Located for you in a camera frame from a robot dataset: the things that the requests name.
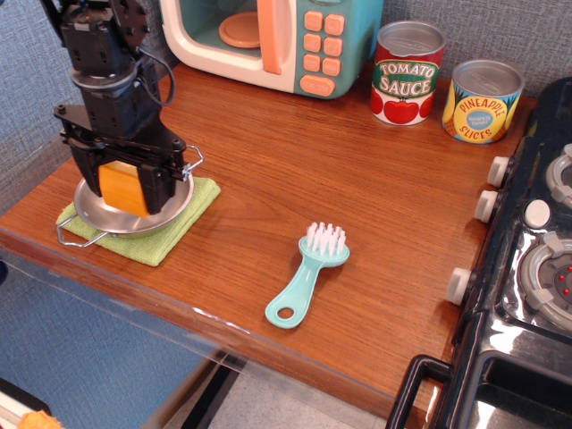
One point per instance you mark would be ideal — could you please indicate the teal toy microwave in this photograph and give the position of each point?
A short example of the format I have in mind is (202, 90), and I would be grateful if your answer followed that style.
(310, 48)

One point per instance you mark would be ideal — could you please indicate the green folded cloth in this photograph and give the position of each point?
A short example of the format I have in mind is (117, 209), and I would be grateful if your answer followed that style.
(150, 248)

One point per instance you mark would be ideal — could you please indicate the orange microwave plate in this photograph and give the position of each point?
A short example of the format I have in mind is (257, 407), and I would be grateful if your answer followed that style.
(240, 30)

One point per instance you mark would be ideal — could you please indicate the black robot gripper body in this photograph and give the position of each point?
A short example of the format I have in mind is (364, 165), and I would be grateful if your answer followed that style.
(123, 110)

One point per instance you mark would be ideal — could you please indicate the black toy stove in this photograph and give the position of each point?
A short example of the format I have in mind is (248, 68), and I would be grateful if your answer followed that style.
(511, 364)

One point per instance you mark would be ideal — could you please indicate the orange cheese wedge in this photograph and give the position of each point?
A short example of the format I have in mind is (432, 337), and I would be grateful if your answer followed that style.
(120, 188)

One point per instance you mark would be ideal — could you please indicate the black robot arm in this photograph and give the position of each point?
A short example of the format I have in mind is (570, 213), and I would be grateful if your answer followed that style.
(100, 36)

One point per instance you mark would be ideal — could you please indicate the pineapple slices can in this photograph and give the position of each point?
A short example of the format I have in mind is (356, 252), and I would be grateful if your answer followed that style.
(482, 101)

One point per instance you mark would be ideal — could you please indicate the stainless steel pan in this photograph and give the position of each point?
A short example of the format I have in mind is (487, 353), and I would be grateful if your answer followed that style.
(112, 222)

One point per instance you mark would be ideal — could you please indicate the tomato sauce can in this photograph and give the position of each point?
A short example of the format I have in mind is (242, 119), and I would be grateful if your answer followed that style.
(407, 64)

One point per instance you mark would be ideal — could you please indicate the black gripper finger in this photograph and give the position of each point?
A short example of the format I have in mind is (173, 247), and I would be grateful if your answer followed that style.
(158, 185)
(88, 158)

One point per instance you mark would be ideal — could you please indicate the teal dish brush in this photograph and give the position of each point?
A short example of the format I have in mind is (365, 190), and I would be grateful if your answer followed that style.
(323, 246)

